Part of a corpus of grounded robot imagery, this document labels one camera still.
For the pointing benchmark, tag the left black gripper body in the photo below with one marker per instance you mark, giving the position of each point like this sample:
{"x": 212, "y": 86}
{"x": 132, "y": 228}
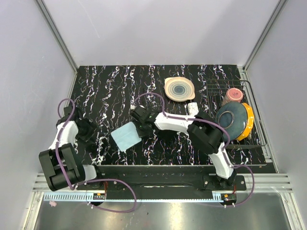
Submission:
{"x": 87, "y": 131}

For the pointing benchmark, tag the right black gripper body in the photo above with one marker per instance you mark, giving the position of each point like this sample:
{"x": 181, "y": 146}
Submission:
{"x": 142, "y": 131}

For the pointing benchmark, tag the white geometric glasses case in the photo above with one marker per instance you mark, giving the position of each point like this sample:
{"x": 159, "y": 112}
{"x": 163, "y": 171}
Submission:
{"x": 192, "y": 108}

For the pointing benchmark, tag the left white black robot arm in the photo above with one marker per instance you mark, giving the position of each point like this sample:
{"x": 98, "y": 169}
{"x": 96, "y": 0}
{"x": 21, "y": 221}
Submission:
{"x": 60, "y": 161}

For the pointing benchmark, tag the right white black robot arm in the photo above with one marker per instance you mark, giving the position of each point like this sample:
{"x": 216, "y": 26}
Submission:
{"x": 205, "y": 135}

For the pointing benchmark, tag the beige plate with blue rings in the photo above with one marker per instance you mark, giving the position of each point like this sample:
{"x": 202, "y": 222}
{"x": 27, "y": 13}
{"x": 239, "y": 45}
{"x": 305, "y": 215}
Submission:
{"x": 179, "y": 89}

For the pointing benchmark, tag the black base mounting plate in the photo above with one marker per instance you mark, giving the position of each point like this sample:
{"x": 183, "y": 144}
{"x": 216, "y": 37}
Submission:
{"x": 193, "y": 176}

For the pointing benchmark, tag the dark blue bowl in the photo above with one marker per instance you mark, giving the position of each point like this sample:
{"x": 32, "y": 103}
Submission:
{"x": 232, "y": 117}

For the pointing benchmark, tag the pink cup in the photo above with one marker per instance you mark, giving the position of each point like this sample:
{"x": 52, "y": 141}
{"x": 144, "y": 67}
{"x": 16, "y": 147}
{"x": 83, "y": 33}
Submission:
{"x": 233, "y": 95}

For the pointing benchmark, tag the yellow bowl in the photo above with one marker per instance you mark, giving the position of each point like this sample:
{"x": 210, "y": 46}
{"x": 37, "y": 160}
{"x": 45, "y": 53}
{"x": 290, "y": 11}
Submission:
{"x": 248, "y": 125}

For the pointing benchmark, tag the black wire dish rack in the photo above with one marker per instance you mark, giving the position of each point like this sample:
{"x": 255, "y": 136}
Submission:
{"x": 216, "y": 91}

